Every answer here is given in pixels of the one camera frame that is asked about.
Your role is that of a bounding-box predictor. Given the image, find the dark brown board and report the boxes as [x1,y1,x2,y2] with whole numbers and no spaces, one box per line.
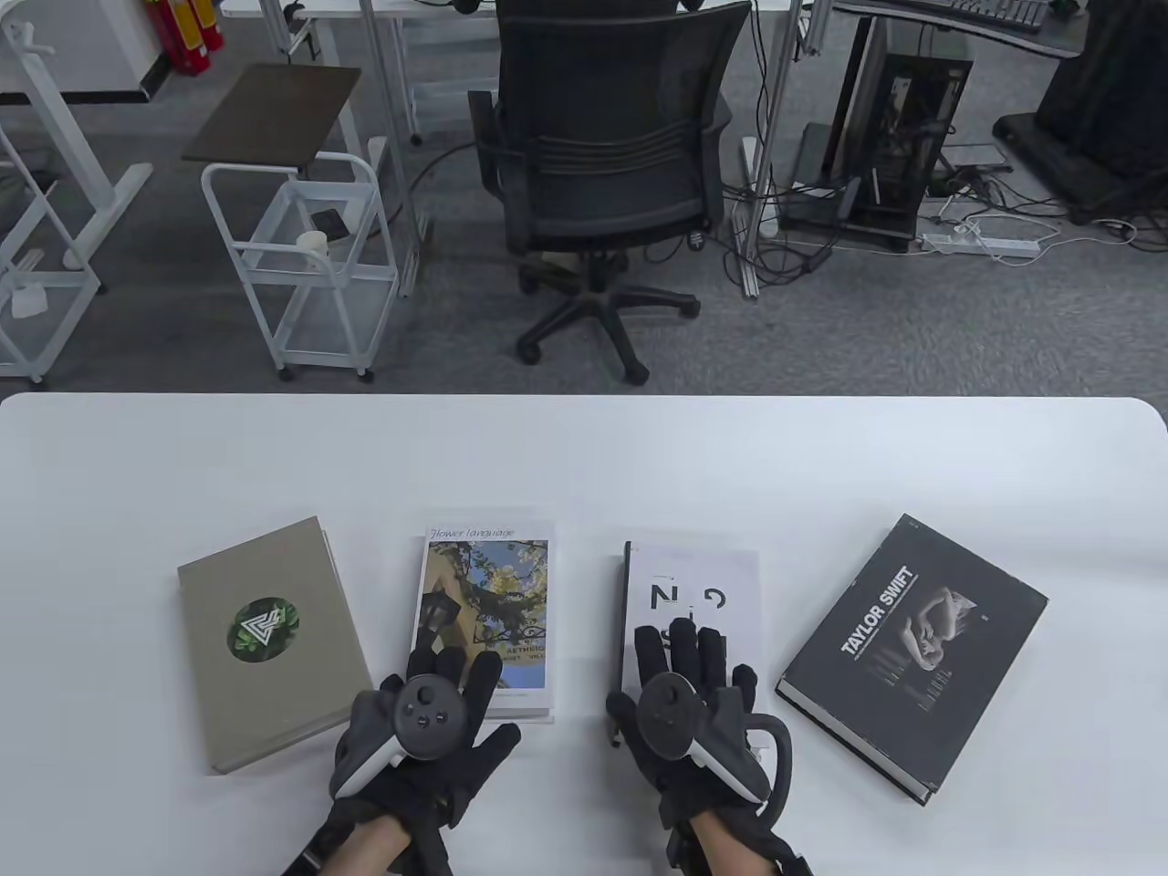
[182,62,363,174]

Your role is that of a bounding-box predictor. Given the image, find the white power strip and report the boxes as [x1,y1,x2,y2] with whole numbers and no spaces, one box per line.
[922,233,1041,257]

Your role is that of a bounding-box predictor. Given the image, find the white wire cart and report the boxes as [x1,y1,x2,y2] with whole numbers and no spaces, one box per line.
[0,128,103,384]

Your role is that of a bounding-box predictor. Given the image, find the black computer tower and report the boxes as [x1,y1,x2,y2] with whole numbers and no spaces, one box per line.
[853,53,974,254]

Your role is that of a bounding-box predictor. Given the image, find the black hardcover book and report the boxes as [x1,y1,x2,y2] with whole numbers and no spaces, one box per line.
[776,513,1050,806]

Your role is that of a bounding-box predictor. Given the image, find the person's left forearm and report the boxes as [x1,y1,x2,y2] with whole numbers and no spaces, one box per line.
[283,815,413,876]

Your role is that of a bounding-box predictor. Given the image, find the black mesh office chair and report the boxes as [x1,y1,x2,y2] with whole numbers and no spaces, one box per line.
[467,0,754,386]

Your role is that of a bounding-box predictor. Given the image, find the person's right hand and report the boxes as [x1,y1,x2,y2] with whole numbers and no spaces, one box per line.
[606,619,769,828]

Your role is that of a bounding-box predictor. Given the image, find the dark keyboard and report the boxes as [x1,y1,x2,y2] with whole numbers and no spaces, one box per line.
[949,0,1048,34]

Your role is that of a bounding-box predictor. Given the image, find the black equipment base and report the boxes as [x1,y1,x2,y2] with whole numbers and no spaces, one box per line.
[993,0,1168,225]

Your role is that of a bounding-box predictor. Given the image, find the white drawer cabinet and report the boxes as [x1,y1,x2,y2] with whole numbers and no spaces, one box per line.
[409,16,503,140]

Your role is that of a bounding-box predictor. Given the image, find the grey book with green circle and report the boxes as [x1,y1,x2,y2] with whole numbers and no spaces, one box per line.
[177,516,377,775]

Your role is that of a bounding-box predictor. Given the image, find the white desk stand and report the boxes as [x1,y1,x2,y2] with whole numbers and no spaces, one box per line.
[0,18,153,270]

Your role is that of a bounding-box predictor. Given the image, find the photo cover book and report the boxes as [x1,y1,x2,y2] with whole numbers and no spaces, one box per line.
[412,522,556,725]

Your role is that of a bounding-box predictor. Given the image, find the person's right forearm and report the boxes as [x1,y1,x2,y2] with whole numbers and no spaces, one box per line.
[683,808,778,876]

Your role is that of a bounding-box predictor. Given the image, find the white cable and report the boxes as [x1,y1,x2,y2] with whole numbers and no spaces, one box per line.
[995,217,1142,267]

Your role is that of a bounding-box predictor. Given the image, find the person's left hand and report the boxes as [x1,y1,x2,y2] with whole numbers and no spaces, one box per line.
[333,644,523,831]

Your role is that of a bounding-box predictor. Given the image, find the white book with black letters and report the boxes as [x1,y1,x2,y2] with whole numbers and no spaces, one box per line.
[620,540,766,733]

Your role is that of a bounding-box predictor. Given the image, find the white rolling cart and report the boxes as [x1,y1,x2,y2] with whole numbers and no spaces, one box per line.
[201,151,401,382]

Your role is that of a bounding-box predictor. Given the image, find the dark curved desk top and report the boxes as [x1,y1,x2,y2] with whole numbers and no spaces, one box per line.
[832,0,1087,61]

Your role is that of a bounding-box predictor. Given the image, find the black and white controller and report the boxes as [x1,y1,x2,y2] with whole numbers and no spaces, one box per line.
[636,673,795,808]
[330,673,469,800]

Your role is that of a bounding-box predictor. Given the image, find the black cable bundle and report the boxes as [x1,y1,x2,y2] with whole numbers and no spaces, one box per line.
[721,164,845,286]

